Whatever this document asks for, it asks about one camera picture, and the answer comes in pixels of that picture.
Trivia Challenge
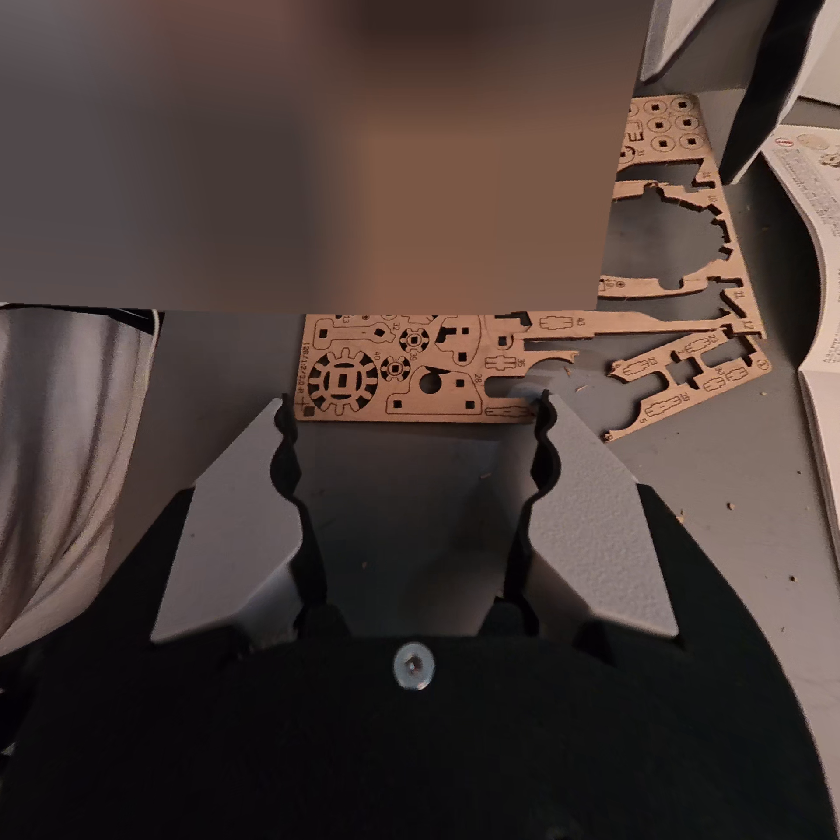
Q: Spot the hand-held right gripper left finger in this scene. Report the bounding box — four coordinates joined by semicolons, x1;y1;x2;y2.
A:
150;392;329;648

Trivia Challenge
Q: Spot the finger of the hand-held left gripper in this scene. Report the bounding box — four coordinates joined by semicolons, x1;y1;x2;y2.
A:
720;0;816;186

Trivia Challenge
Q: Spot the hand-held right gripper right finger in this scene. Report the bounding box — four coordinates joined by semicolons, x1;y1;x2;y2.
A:
503;390;680;643

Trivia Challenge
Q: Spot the wooden sheet with round parts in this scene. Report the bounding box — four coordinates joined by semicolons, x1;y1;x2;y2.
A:
600;94;769;342

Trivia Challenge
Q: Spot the wooden sheet with large gear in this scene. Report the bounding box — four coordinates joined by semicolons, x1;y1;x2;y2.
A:
295;310;595;426

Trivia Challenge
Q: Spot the open instruction booklet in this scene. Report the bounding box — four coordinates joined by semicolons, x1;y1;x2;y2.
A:
761;125;840;546

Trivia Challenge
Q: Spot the white cardboard box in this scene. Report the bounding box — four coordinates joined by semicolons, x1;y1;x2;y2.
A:
640;0;840;105

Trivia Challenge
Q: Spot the small wooden frame offcut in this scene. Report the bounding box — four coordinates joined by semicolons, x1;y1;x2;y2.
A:
604;325;774;444

